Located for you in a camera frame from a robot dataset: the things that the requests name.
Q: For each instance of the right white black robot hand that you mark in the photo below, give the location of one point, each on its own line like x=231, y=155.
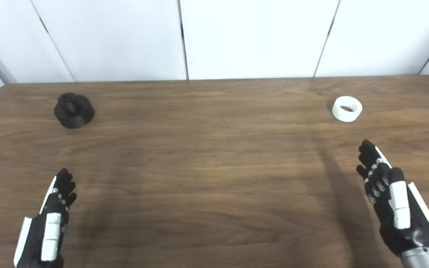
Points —
x=399, y=208

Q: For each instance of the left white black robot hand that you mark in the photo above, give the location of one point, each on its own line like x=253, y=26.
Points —
x=48, y=230

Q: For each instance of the round black part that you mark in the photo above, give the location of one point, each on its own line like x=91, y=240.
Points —
x=73, y=115

